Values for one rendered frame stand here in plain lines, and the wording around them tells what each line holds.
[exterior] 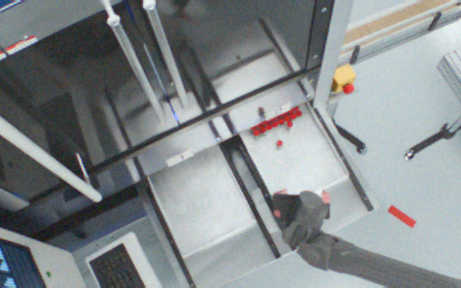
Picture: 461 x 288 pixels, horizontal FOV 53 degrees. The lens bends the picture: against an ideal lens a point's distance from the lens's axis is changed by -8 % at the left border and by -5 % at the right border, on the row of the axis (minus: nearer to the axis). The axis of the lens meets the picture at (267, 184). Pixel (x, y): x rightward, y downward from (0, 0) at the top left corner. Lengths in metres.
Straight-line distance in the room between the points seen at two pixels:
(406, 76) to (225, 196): 1.57
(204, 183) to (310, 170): 0.35
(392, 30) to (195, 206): 0.95
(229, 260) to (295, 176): 0.35
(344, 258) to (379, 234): 1.49
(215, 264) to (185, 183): 0.29
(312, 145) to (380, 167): 1.01
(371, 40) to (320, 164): 0.50
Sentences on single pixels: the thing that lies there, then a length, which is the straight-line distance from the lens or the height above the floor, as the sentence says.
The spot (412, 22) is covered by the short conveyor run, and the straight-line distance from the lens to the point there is 1.92.
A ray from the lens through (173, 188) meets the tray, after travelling 1.65.
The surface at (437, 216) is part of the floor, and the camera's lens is 2.66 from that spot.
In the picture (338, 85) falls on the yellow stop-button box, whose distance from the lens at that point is 1.62.
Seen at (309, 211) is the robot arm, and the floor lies 1.41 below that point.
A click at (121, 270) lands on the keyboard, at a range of 1.72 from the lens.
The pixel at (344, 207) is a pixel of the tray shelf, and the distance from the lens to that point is 1.63.
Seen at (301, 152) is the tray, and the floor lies 0.88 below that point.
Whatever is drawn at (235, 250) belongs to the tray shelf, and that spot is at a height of 0.88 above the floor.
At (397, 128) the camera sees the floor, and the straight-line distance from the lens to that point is 2.74.
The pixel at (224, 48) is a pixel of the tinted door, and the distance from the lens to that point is 1.12.
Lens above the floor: 2.46
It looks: 75 degrees down
